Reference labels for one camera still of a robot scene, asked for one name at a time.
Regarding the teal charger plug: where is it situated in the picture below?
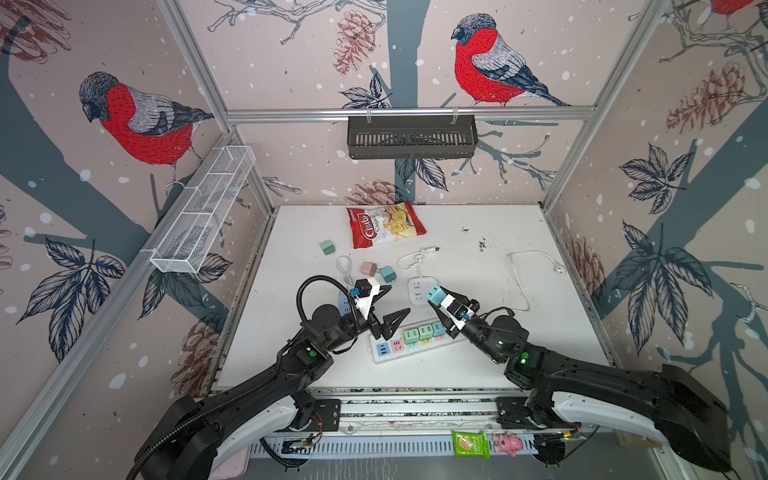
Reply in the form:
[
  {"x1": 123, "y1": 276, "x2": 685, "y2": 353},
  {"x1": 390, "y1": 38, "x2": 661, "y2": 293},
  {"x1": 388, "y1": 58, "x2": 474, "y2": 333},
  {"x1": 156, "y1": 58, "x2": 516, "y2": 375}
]
[
  {"x1": 427, "y1": 285, "x2": 447, "y2": 306},
  {"x1": 431, "y1": 322, "x2": 446, "y2": 337}
]

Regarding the green charger plug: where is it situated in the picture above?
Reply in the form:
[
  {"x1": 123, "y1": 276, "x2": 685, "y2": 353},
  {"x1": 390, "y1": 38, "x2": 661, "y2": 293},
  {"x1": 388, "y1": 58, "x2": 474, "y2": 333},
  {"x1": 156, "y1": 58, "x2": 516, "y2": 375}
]
[{"x1": 403, "y1": 328, "x2": 420, "y2": 345}]

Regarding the light green charger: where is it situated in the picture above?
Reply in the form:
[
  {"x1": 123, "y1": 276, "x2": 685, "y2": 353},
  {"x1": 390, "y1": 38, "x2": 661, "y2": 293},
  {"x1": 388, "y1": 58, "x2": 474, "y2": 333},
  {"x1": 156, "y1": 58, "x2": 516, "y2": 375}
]
[
  {"x1": 418, "y1": 324, "x2": 434, "y2": 341},
  {"x1": 320, "y1": 240, "x2": 336, "y2": 256}
]

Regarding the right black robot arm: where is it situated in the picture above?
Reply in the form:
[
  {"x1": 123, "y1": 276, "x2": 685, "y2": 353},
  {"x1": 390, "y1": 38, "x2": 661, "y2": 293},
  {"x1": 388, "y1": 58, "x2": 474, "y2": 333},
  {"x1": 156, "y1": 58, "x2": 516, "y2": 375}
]
[{"x1": 427, "y1": 286, "x2": 732, "y2": 473}]

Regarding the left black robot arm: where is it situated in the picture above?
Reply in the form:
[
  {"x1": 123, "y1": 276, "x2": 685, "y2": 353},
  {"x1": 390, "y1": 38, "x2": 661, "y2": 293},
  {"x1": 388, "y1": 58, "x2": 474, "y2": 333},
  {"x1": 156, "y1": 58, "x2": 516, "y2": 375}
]
[{"x1": 127, "y1": 275, "x2": 411, "y2": 479}]

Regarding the pink charger plug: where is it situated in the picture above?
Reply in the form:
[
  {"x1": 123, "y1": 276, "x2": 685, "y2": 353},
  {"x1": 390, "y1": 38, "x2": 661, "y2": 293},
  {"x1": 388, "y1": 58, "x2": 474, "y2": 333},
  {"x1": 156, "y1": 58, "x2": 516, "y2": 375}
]
[{"x1": 360, "y1": 261, "x2": 378, "y2": 277}]

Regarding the teal charger beside pink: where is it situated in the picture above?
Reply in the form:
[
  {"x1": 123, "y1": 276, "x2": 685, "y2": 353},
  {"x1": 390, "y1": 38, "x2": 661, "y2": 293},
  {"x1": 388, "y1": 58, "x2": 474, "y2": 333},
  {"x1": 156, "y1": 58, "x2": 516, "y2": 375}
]
[{"x1": 379, "y1": 266, "x2": 397, "y2": 283}]

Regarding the long white power strip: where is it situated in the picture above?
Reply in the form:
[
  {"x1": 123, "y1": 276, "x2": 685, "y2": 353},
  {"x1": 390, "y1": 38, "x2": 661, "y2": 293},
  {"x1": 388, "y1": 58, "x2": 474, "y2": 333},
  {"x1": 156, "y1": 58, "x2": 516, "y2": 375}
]
[{"x1": 368, "y1": 318, "x2": 465, "y2": 364}]

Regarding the white square power socket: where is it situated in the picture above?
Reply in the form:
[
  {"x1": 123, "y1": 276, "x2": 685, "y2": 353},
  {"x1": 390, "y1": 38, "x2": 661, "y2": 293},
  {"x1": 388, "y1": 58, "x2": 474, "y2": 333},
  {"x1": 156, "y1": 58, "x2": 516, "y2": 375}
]
[{"x1": 407, "y1": 276, "x2": 438, "y2": 305}]

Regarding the red chips bag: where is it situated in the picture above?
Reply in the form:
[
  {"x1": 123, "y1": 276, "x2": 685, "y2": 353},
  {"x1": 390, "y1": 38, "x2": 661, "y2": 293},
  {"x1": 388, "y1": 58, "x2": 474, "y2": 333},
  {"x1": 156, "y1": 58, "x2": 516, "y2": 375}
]
[{"x1": 346, "y1": 202, "x2": 427, "y2": 249}]

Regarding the green snack packet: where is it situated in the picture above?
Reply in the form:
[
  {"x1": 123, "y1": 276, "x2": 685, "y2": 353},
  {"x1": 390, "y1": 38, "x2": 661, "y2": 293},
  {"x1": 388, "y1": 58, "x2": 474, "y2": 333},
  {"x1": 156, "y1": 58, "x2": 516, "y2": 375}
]
[{"x1": 452, "y1": 431, "x2": 490, "y2": 460}]

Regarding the pink pig toy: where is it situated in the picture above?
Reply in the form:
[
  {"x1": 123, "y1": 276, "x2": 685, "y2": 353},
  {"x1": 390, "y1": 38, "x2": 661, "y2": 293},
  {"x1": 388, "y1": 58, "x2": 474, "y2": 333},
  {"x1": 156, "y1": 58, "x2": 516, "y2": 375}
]
[{"x1": 492, "y1": 433, "x2": 524, "y2": 457}]

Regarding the pink tray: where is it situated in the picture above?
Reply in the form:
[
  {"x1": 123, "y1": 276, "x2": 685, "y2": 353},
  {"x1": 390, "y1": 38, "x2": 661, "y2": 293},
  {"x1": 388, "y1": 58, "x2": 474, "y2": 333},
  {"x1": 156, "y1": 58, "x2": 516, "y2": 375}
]
[{"x1": 209, "y1": 447, "x2": 250, "y2": 480}]

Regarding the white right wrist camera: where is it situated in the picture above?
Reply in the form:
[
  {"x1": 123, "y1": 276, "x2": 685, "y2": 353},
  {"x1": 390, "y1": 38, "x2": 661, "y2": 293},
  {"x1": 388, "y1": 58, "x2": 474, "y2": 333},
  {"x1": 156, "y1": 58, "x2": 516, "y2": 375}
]
[{"x1": 448, "y1": 311, "x2": 476, "y2": 332}]

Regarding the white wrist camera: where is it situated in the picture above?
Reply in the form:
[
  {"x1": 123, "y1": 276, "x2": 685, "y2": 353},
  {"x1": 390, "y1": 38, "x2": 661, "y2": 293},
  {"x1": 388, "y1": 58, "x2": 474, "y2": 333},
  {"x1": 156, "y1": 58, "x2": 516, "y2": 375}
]
[
  {"x1": 350, "y1": 277, "x2": 381, "y2": 321},
  {"x1": 448, "y1": 311, "x2": 476, "y2": 332}
]

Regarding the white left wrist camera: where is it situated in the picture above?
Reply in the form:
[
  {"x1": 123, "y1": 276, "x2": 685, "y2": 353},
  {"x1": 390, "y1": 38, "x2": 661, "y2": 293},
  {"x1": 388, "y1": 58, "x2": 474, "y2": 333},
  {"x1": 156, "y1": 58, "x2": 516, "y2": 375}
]
[{"x1": 350, "y1": 277, "x2": 381, "y2": 321}]

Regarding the white socket cable with plug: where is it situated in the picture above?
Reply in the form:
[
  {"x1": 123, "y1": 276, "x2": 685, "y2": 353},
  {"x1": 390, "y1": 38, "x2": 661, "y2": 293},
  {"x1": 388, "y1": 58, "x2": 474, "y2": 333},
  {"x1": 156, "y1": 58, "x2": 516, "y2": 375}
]
[{"x1": 396, "y1": 244, "x2": 441, "y2": 278}]

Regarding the white coiled cable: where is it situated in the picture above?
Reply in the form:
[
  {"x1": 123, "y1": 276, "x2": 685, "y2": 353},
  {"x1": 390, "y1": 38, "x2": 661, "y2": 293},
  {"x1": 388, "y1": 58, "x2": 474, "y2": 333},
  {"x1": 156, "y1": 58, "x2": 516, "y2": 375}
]
[{"x1": 334, "y1": 254, "x2": 356, "y2": 289}]

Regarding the white power strip cable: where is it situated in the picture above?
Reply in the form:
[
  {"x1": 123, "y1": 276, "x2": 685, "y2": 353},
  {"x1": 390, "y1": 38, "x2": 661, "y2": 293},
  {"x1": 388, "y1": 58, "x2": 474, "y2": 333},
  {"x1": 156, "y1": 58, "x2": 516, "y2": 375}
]
[{"x1": 506, "y1": 250, "x2": 567, "y2": 313}]

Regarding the black wall basket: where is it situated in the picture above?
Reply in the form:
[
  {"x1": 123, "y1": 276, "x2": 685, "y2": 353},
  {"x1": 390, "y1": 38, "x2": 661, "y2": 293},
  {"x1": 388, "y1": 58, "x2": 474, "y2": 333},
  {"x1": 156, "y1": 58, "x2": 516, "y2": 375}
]
[{"x1": 347, "y1": 115, "x2": 478, "y2": 160}]

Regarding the white wire shelf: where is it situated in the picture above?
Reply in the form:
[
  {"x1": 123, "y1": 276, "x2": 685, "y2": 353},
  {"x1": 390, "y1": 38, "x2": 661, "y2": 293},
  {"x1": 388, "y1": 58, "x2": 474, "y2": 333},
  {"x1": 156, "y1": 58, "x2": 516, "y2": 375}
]
[{"x1": 150, "y1": 145, "x2": 255, "y2": 274}]

